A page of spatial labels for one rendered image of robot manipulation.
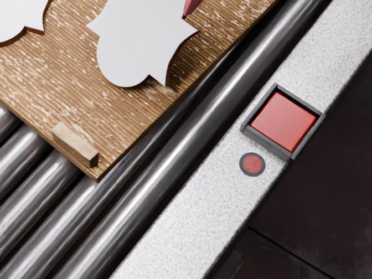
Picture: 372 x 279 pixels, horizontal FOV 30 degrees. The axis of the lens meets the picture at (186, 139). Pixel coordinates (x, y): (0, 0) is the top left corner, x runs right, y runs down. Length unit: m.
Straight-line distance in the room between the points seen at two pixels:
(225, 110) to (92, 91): 0.16
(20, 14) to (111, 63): 0.14
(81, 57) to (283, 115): 0.26
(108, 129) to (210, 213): 0.15
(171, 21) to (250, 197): 0.22
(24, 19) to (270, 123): 0.33
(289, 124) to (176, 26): 0.18
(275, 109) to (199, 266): 0.21
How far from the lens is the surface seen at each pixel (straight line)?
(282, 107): 0.85
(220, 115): 0.85
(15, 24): 0.88
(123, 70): 0.82
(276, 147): 0.82
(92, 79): 0.84
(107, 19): 0.83
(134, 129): 0.81
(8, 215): 0.79
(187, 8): 0.78
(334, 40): 0.94
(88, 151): 0.77
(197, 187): 0.80
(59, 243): 0.78
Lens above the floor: 1.66
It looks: 63 degrees down
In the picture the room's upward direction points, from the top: 10 degrees clockwise
